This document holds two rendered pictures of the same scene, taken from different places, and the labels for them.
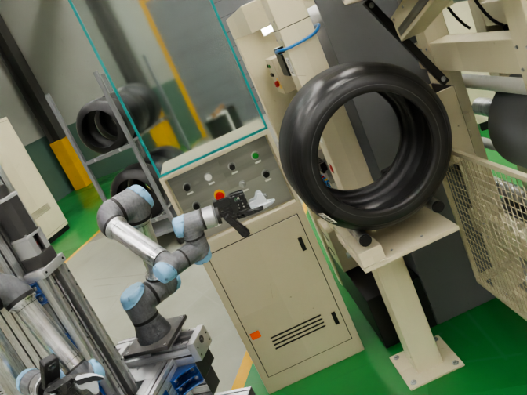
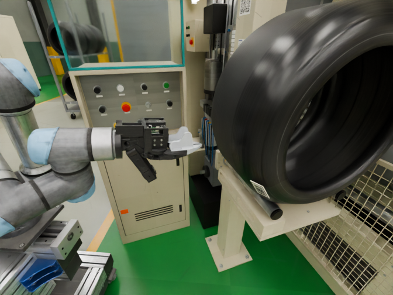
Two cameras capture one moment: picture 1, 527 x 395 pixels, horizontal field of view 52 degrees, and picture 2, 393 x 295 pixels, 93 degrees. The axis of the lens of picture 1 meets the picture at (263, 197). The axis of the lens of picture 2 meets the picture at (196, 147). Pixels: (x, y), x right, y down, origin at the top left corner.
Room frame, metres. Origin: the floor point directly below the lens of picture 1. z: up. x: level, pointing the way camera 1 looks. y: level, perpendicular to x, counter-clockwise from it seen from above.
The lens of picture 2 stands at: (1.41, 0.11, 1.39)
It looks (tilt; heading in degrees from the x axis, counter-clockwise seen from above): 30 degrees down; 343
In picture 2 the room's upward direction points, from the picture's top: straight up
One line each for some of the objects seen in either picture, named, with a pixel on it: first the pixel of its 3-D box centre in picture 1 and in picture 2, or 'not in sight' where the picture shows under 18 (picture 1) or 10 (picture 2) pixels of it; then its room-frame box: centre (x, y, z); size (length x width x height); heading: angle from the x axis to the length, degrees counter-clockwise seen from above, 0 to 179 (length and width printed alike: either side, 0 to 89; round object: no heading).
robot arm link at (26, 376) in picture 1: (34, 383); not in sight; (1.48, 0.84, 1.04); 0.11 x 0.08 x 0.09; 43
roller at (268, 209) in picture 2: (351, 226); (248, 181); (1.90, -0.26, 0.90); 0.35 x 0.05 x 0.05; 1
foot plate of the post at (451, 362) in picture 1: (424, 360); (227, 247); (2.16, -0.37, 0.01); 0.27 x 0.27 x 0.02; 1
